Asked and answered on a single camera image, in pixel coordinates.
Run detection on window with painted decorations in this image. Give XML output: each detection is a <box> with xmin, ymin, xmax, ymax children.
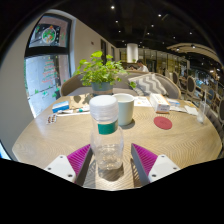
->
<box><xmin>23</xmin><ymin>13</ymin><xmax>73</xmax><ymax>119</ymax></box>

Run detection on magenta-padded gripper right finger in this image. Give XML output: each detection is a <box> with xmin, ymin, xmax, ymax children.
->
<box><xmin>130</xmin><ymin>143</ymin><xmax>181</xmax><ymax>187</ymax></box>

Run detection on pill blister pack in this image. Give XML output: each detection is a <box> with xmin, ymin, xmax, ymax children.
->
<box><xmin>45</xmin><ymin>113</ymin><xmax>58</xmax><ymax>125</ymax></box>

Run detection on white ceramic cup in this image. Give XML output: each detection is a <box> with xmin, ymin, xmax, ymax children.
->
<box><xmin>113</xmin><ymin>93</ymin><xmax>135</xmax><ymax>127</ymax></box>

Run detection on blue and white leaflet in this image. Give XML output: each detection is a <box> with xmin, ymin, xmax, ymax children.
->
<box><xmin>166</xmin><ymin>98</ymin><xmax>181</xmax><ymax>108</ymax></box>

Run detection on clear plastic bottle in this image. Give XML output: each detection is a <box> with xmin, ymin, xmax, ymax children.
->
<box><xmin>88</xmin><ymin>94</ymin><xmax>125</xmax><ymax>172</ymax></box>

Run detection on person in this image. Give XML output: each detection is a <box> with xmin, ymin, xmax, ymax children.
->
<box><xmin>135</xmin><ymin>59</ymin><xmax>150</xmax><ymax>73</ymax></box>

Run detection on group of ceiling lights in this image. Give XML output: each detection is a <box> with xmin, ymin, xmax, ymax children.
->
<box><xmin>109</xmin><ymin>3</ymin><xmax>198</xmax><ymax>50</ymax></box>

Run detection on green potted plant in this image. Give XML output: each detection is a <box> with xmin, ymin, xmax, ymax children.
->
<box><xmin>73</xmin><ymin>50</ymin><xmax>129</xmax><ymax>96</ymax></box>

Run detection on flat round red coaster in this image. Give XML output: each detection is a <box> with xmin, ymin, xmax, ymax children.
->
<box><xmin>153</xmin><ymin>115</ymin><xmax>173</xmax><ymax>131</ymax></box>

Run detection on white paper napkin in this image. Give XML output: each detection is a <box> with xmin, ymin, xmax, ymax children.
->
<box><xmin>184</xmin><ymin>105</ymin><xmax>200</xmax><ymax>117</ymax></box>

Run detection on illustrated menu sheet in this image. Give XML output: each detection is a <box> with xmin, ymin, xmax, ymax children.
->
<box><xmin>133</xmin><ymin>95</ymin><xmax>153</xmax><ymax>108</ymax></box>

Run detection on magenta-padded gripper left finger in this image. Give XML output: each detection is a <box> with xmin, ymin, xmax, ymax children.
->
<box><xmin>43</xmin><ymin>143</ymin><xmax>94</xmax><ymax>187</ymax></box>

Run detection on grey curved sofa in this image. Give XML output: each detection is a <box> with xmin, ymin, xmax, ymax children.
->
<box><xmin>59</xmin><ymin>69</ymin><xmax>183</xmax><ymax>100</ymax></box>

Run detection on clear drinking glass with straw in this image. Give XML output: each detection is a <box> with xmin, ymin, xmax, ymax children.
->
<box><xmin>196</xmin><ymin>99</ymin><xmax>211</xmax><ymax>124</ymax></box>

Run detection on brown paper card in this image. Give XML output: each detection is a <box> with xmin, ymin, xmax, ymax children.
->
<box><xmin>68</xmin><ymin>93</ymin><xmax>94</xmax><ymax>110</ymax></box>

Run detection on grey chevron cushion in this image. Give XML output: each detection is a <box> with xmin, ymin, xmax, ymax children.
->
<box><xmin>128</xmin><ymin>73</ymin><xmax>169</xmax><ymax>97</ymax></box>

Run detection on white pen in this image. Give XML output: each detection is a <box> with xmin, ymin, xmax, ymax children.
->
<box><xmin>57</xmin><ymin>108</ymin><xmax>91</xmax><ymax>117</ymax></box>

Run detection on small blue and white box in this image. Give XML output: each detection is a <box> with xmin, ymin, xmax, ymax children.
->
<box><xmin>51</xmin><ymin>100</ymin><xmax>70</xmax><ymax>114</ymax></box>

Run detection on group of dining chairs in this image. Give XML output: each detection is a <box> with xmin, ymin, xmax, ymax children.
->
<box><xmin>171</xmin><ymin>68</ymin><xmax>224</xmax><ymax>134</ymax></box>

